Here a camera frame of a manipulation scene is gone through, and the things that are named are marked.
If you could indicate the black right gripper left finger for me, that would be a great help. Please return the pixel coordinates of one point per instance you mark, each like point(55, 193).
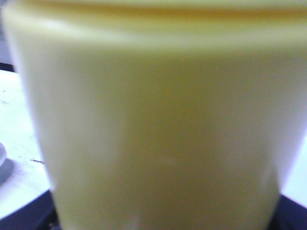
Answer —
point(39, 214)

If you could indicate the yellow squeeze bottle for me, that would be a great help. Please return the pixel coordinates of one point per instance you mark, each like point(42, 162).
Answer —
point(163, 114)

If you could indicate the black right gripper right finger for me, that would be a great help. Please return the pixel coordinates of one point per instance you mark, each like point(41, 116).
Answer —
point(289, 215)

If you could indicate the silver electronic kitchen scale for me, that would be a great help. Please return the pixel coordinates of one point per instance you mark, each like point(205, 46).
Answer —
point(6, 165)

